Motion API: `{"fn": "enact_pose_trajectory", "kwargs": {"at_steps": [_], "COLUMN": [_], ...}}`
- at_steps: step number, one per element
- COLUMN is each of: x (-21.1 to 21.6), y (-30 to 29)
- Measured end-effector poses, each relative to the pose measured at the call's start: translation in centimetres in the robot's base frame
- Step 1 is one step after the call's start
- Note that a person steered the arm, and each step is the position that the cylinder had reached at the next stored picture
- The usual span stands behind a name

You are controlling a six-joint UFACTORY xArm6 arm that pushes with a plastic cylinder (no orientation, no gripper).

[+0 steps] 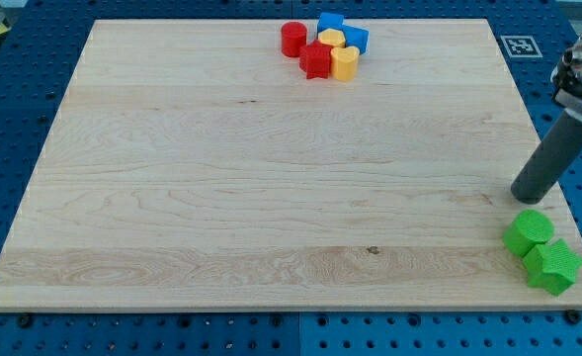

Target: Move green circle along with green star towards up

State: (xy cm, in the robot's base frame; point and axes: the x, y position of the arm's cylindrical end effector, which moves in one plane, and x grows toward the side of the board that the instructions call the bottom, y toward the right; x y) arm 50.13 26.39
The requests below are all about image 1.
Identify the wooden board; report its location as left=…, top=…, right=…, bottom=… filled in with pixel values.
left=0, top=19, right=582, bottom=312

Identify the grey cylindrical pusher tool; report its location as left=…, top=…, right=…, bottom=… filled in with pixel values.
left=511, top=110, right=582, bottom=205

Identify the red cylinder block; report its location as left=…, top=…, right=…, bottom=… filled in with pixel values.
left=281, top=21, right=307, bottom=57

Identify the green cylinder block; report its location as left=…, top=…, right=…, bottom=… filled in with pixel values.
left=502, top=210, right=554, bottom=257

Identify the white fiducial marker tag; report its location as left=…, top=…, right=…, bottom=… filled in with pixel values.
left=500, top=35, right=542, bottom=58

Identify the blue angled block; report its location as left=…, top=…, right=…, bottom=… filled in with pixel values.
left=341, top=25, right=369, bottom=54

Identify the red star block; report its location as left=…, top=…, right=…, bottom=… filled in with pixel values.
left=299, top=40, right=333, bottom=79

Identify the green star block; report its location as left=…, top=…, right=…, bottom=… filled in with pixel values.
left=522, top=239, right=582, bottom=296

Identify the yellow heart block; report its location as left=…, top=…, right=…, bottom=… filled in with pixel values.
left=330, top=45, right=360, bottom=81

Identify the blue cube block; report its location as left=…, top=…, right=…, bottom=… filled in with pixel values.
left=316, top=12, right=345, bottom=33

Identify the yellow hexagon block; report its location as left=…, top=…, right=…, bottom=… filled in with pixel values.
left=317, top=28, right=346, bottom=47

